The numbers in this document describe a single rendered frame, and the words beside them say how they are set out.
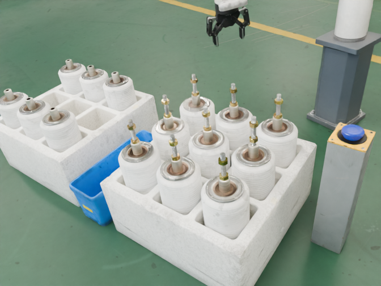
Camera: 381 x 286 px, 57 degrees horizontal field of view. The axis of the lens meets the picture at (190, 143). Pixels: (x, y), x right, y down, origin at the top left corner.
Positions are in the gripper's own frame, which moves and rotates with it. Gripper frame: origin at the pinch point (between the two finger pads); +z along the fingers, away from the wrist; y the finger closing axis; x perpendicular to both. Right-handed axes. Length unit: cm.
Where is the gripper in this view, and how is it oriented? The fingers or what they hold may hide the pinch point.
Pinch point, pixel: (229, 40)
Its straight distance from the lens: 126.1
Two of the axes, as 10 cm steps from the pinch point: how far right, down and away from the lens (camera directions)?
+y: -9.5, 3.0, -1.1
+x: 2.9, 6.5, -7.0
